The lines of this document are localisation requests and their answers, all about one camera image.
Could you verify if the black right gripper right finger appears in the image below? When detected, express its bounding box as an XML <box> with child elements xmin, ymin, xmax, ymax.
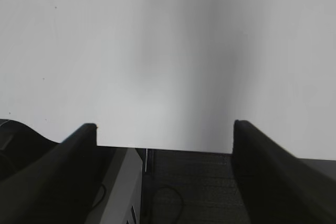
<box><xmin>232</xmin><ymin>120</ymin><xmax>335</xmax><ymax>223</ymax></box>

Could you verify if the black floor cable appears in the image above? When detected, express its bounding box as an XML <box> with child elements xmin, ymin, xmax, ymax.
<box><xmin>145</xmin><ymin>186</ymin><xmax>186</xmax><ymax>224</ymax></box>

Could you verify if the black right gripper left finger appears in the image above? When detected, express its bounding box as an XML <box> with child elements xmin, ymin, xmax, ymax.
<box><xmin>1</xmin><ymin>123</ymin><xmax>107</xmax><ymax>223</ymax></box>

